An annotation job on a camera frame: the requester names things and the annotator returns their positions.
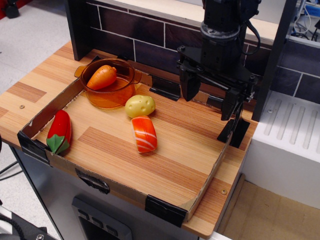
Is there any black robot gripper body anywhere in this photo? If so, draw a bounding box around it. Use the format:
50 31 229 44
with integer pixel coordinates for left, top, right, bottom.
177 23 258 101

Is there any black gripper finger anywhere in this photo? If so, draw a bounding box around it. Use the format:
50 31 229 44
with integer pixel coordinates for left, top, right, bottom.
179 67 201 102
221 88 243 121

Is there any orange toy carrot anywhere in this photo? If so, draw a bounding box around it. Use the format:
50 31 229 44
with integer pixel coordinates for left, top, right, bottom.
86 65 117 90

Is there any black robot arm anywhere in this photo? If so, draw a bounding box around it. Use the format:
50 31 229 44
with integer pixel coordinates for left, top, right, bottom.
177 0 260 121

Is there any transparent amber toy pot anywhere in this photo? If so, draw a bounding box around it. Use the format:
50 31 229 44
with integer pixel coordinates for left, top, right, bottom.
74 58 142 109

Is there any yellow toy potato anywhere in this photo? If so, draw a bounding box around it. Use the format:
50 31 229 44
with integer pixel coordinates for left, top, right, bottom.
124 94 156 118

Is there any salmon sushi toy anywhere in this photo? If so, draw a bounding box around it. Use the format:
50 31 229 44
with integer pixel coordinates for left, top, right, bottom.
130 115 158 154

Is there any light wooden shelf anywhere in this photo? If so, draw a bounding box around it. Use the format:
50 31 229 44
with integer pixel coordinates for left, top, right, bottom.
86 0 279 45

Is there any white toy sink drainboard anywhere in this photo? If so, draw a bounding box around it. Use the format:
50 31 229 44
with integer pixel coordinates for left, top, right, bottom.
242 91 320 209

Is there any red toy chili pepper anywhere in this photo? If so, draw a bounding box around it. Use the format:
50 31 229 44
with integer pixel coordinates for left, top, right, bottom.
46 109 72 155

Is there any grey toy oven panel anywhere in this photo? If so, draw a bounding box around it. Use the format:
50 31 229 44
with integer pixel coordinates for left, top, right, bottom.
72 197 133 240

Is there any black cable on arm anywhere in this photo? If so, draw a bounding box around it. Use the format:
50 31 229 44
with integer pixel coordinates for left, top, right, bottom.
239 18 262 56

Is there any dark grey right post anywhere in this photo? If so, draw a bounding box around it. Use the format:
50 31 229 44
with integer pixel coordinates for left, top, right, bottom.
252 0 298 122

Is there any dark grey post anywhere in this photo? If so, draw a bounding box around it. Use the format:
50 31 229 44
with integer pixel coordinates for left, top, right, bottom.
64 0 93 61
252 0 298 122

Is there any dark grey left post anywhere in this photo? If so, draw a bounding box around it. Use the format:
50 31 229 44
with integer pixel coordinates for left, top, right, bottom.
64 0 93 61

